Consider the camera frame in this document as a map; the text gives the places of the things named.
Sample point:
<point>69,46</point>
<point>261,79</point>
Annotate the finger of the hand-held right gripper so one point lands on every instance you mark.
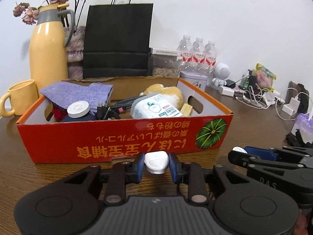
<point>244,160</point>
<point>261,153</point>

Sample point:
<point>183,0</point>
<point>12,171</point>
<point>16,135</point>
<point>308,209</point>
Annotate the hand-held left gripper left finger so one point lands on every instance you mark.
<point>139,169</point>

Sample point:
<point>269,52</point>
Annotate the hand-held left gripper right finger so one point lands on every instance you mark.
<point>175,169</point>

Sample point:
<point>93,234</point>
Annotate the small white disc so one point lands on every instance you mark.
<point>239,150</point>

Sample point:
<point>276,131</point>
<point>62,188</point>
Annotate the white rounded plastic case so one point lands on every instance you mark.
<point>156,162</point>

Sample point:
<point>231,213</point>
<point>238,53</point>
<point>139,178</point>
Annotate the red cardboard box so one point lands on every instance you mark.
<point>97,142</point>

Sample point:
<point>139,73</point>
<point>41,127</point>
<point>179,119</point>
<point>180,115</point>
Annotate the wet wipes pack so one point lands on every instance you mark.
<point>156,107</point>

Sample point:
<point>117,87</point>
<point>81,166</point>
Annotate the navy blue cloth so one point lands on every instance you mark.
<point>80,119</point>

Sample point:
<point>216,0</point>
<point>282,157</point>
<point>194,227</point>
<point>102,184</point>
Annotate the yellow and white plush dog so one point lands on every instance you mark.
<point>156,89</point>

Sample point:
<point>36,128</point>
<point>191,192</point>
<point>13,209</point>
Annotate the purple knitted cloth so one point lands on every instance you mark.
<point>78,93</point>

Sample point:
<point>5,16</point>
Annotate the person's right hand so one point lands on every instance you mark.
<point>301,225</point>

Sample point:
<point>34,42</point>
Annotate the black pouch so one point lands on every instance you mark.
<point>294,139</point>

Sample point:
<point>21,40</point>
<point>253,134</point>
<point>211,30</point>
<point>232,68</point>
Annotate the purple tissue pack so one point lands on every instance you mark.
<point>304,127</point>

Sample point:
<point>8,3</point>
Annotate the white charger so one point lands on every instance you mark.
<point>270,98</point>
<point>291,107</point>
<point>227,91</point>

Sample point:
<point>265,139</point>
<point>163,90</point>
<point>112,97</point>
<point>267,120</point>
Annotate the small tan block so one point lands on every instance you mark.
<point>186,110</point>

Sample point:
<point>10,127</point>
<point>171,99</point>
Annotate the small pink patterned case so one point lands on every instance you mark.
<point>238,89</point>

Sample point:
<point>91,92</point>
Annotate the dark green box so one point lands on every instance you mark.
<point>249,82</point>

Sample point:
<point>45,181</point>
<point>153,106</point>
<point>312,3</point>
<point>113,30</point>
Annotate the brown paper bag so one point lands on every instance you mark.
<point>299,90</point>

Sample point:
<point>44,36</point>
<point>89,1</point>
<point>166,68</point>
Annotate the black power adapter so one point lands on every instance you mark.
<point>230,83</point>

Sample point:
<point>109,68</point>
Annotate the colourful snack bag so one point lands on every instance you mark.
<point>265,76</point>

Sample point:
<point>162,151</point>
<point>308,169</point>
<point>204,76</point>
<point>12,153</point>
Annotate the white round puck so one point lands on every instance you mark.
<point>78,109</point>

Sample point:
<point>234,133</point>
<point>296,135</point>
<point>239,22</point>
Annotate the white robot figure speaker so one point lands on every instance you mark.
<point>222,71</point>

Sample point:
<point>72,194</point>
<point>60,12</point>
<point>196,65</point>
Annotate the white printed tin box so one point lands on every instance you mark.
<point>195,78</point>

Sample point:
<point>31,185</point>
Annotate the clear seed container white lid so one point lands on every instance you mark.
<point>163,71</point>

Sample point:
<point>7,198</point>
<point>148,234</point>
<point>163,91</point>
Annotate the clear water bottle red label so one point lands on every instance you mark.
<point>210,58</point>
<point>184,56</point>
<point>198,57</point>

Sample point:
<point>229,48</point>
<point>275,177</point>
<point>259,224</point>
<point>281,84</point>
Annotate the black paper bag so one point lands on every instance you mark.
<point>117,41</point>

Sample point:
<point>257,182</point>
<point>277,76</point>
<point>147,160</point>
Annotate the clear vase with pink filling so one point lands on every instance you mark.
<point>75,53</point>

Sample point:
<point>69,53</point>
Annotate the yellow mug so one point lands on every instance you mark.
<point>23,98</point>

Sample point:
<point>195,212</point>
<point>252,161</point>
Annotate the yellow thermos jug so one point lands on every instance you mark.
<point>47,58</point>

